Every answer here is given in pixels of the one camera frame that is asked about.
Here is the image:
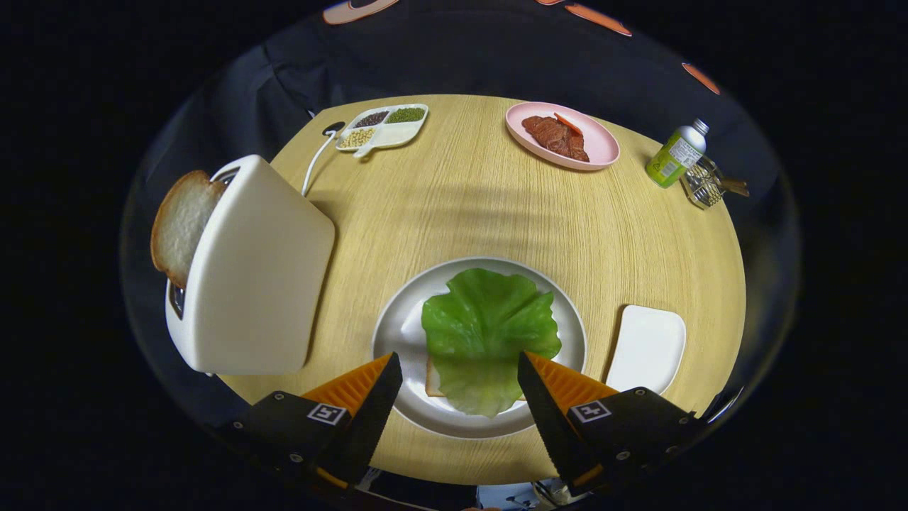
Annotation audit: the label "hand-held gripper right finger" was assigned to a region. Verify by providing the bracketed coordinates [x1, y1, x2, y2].
[517, 351, 710, 496]

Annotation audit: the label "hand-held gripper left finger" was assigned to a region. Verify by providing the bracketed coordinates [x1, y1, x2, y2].
[227, 352, 404, 490]

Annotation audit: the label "green lettuce leaf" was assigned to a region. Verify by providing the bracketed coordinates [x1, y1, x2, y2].
[421, 268, 563, 418]

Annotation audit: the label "toasted bread slice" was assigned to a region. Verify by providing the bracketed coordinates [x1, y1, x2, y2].
[150, 170, 228, 289]

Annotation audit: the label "bread slice under lettuce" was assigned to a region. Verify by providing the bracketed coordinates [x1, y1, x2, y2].
[425, 357, 448, 398]

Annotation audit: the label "white round plate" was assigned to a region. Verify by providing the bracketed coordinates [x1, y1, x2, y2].
[372, 256, 588, 440]

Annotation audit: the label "white square plate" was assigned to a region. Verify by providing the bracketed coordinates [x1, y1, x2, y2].
[605, 305, 687, 395]

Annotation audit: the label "white toaster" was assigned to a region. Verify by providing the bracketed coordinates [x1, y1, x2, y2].
[165, 155, 336, 377]

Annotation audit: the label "pink round plate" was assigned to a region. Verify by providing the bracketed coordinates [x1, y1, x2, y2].
[505, 101, 621, 172]

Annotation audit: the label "white divided bean dish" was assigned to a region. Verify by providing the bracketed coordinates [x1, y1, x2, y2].
[335, 104, 430, 158]

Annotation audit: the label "brown meat pieces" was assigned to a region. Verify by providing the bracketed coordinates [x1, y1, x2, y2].
[521, 116, 590, 163]

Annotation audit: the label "silver bottle green label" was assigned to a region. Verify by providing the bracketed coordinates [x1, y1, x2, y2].
[646, 119, 710, 189]

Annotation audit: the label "black backdrop cloth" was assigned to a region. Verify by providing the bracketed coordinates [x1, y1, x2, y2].
[121, 0, 802, 455]

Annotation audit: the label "white toaster cable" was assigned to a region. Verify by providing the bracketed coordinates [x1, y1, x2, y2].
[301, 130, 338, 197]

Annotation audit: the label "metal wire basket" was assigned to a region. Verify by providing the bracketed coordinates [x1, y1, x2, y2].
[681, 158, 726, 210]

